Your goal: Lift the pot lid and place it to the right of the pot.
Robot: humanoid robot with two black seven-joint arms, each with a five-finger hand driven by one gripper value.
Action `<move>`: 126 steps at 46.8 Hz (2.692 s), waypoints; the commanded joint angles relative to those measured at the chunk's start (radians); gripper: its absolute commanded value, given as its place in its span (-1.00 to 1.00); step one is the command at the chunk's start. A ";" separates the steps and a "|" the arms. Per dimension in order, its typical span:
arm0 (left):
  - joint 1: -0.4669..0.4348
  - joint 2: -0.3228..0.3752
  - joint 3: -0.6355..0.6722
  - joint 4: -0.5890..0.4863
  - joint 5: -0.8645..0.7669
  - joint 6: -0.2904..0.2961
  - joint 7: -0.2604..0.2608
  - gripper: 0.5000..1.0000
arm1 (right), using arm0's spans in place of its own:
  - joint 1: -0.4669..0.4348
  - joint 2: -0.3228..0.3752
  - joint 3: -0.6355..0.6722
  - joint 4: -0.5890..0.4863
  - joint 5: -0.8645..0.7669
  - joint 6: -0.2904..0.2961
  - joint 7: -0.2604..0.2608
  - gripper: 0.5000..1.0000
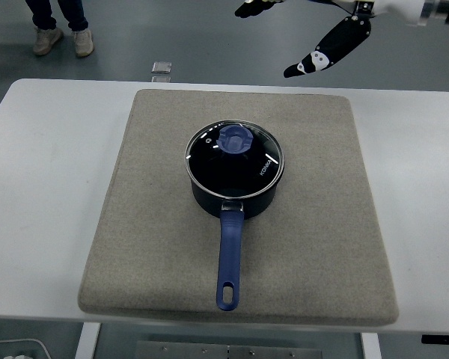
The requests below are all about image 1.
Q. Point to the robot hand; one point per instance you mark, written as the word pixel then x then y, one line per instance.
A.
pixel 340 41

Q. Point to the glass pot lid blue knob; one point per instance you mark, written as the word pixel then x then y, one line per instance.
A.
pixel 228 172

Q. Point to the shiny metal floor plate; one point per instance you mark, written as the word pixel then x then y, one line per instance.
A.
pixel 161 67
pixel 161 79

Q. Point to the beige fabric mat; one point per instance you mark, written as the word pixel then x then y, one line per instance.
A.
pixel 153 243

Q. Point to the person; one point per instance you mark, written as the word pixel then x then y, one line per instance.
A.
pixel 41 11

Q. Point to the white table leg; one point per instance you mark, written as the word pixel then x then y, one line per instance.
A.
pixel 88 342
pixel 370 348

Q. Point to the black bar under table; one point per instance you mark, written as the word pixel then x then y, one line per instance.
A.
pixel 441 339

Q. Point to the grey metal plate with screws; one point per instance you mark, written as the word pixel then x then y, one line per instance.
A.
pixel 172 351

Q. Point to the white rounded floor frame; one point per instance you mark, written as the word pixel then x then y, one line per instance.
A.
pixel 22 340

